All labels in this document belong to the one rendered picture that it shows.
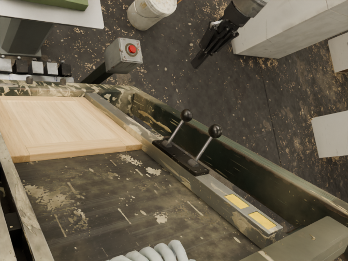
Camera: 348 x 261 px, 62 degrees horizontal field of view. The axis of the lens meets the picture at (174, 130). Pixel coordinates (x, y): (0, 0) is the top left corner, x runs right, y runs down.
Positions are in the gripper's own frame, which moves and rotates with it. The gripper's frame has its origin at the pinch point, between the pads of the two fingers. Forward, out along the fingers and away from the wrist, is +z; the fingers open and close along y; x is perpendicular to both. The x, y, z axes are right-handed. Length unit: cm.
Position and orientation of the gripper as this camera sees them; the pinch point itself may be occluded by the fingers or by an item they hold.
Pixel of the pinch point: (199, 58)
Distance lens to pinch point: 100.4
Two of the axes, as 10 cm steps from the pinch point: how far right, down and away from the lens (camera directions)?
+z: -5.5, 5.6, 6.2
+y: 7.4, -0.2, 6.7
